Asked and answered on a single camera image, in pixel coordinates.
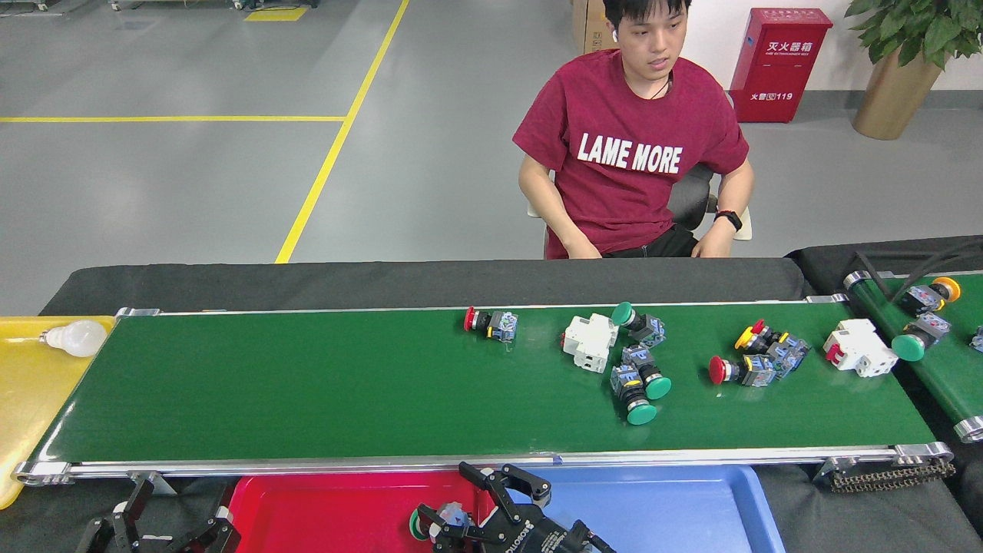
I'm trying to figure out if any person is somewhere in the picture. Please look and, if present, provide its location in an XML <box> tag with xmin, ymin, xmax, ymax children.
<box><xmin>512</xmin><ymin>0</ymin><xmax>757</xmax><ymax>260</ymax></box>

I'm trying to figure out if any black cable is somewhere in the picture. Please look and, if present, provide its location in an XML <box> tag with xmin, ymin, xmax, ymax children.
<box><xmin>891</xmin><ymin>240</ymin><xmax>983</xmax><ymax>300</ymax></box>

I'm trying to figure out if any red plastic tray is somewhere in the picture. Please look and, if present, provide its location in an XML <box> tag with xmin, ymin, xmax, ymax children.
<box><xmin>228</xmin><ymin>470</ymin><xmax>496</xmax><ymax>553</ymax></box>

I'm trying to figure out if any white light bulb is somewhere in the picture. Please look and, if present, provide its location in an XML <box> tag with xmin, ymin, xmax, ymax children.
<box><xmin>40</xmin><ymin>320</ymin><xmax>108</xmax><ymax>358</ymax></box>

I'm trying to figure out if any person's left hand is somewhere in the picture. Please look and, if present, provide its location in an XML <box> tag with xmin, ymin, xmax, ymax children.
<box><xmin>691</xmin><ymin>223</ymin><xmax>736</xmax><ymax>260</ymax></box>

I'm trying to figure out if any potted green plant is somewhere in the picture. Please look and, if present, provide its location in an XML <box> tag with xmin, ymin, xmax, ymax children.
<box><xmin>845</xmin><ymin>0</ymin><xmax>983</xmax><ymax>141</ymax></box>

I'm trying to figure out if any red fire extinguisher box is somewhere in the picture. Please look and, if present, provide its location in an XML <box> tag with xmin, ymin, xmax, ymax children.
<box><xmin>728</xmin><ymin>8</ymin><xmax>834</xmax><ymax>124</ymax></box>

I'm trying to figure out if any yellow plastic tray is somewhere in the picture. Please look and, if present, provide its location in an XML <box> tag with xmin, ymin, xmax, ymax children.
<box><xmin>0</xmin><ymin>315</ymin><xmax>116</xmax><ymax>509</ymax></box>

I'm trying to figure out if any grey office chair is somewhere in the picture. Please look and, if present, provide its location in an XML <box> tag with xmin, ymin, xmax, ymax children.
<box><xmin>526</xmin><ymin>161</ymin><xmax>753</xmax><ymax>258</ymax></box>

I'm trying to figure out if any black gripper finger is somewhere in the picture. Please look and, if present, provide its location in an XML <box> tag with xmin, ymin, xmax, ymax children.
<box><xmin>77</xmin><ymin>480</ymin><xmax>156</xmax><ymax>553</ymax></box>
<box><xmin>165</xmin><ymin>503</ymin><xmax>242</xmax><ymax>553</ymax></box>

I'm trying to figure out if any black drive chain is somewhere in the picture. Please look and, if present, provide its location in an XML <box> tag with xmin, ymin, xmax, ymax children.
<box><xmin>829</xmin><ymin>461</ymin><xmax>957</xmax><ymax>494</ymax></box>

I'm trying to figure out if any blue plastic tray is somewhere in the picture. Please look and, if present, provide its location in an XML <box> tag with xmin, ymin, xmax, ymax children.
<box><xmin>491</xmin><ymin>465</ymin><xmax>786</xmax><ymax>553</ymax></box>

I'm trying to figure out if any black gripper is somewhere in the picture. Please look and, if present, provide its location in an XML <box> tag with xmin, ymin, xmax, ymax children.
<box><xmin>415</xmin><ymin>461</ymin><xmax>596</xmax><ymax>553</ymax></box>

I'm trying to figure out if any brown cardboard box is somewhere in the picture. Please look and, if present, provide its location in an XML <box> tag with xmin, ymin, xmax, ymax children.
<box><xmin>572</xmin><ymin>0</ymin><xmax>619</xmax><ymax>55</ymax></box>

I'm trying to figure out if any white circuit breaker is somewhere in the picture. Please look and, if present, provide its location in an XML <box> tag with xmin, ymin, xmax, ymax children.
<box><xmin>562</xmin><ymin>313</ymin><xmax>620</xmax><ymax>376</ymax></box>
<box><xmin>823</xmin><ymin>318</ymin><xmax>900</xmax><ymax>379</ymax></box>

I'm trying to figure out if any green conveyor belt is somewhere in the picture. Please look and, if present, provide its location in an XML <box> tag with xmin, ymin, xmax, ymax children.
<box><xmin>12</xmin><ymin>293</ymin><xmax>957</xmax><ymax>488</ymax></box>
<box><xmin>843</xmin><ymin>269</ymin><xmax>983</xmax><ymax>444</ymax></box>

